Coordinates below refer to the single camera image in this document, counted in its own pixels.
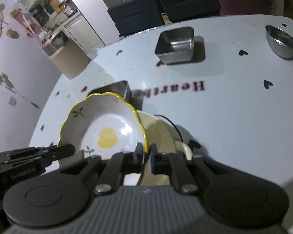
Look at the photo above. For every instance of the beige waste bin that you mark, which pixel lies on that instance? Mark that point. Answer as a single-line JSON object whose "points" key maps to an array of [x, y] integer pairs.
{"points": [[69, 58]]}

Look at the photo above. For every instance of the round stainless steel bowl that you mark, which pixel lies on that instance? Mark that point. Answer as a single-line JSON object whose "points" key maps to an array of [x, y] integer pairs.
{"points": [[280, 42]]}

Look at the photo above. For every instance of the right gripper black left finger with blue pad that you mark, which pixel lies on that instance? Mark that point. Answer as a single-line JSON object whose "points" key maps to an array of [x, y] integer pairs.
{"points": [[115, 169]]}

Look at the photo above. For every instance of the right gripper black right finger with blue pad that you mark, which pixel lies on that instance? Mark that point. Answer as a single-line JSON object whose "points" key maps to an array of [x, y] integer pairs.
{"points": [[175, 167]]}

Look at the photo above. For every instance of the white lemon pattern bowl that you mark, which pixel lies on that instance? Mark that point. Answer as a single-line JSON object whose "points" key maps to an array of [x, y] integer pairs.
{"points": [[102, 124]]}

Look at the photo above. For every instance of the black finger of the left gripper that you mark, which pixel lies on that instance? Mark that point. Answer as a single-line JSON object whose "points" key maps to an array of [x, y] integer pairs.
{"points": [[54, 152]]}

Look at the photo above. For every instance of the cream ceramic handled bowl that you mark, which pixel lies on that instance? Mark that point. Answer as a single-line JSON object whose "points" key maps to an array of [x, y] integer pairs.
{"points": [[158, 134]]}

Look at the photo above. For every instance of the square stainless steel container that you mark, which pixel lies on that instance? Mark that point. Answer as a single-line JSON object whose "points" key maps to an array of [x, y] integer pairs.
{"points": [[176, 45]]}

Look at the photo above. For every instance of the dark blue sofa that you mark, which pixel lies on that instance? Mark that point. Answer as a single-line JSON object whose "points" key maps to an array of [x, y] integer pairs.
{"points": [[184, 10]]}

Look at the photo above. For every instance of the white kitchen cabinet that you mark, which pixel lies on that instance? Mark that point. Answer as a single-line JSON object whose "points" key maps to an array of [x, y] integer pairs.
{"points": [[84, 34]]}

